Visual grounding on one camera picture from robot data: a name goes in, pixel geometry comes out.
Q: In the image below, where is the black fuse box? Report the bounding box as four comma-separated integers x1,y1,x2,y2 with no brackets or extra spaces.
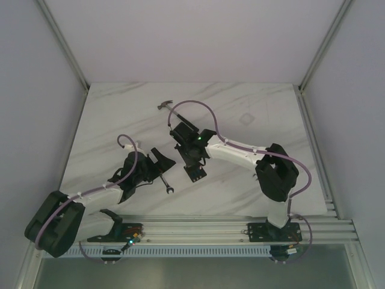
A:
183,163,207,182

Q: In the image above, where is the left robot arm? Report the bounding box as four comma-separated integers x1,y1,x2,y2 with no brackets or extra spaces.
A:
24,147,176,258

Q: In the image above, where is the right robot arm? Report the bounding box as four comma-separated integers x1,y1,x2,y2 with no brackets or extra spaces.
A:
170,122,299,241

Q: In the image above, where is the clear plastic fuse cover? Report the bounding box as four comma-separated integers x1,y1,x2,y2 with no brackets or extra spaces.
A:
239,113,255,126

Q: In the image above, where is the silver wrench centre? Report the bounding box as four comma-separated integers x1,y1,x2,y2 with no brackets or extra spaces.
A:
159,174,174,194

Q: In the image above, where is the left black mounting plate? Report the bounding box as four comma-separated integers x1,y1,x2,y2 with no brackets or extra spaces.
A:
87,223,143,243

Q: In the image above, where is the black mounting plate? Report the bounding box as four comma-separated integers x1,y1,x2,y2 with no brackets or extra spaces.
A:
244,221,303,243
87,223,143,243

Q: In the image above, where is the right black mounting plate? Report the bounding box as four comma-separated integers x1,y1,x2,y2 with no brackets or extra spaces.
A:
244,221,303,243

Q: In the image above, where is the claw hammer black handle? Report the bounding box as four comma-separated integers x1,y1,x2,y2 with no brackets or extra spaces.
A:
156,99,199,133

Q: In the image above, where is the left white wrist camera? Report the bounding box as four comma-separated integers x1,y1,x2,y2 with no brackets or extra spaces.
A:
123,142,144,154

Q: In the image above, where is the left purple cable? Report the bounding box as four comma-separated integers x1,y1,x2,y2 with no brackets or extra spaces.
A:
32,134,144,250

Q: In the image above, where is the grey slotted cable duct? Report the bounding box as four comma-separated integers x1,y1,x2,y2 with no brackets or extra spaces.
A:
60,244,309,261

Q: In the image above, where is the right aluminium frame post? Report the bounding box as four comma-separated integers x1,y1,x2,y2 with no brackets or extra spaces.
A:
297,0,354,91

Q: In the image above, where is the aluminium rail base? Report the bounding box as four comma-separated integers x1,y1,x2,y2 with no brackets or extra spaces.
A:
32,210,359,245

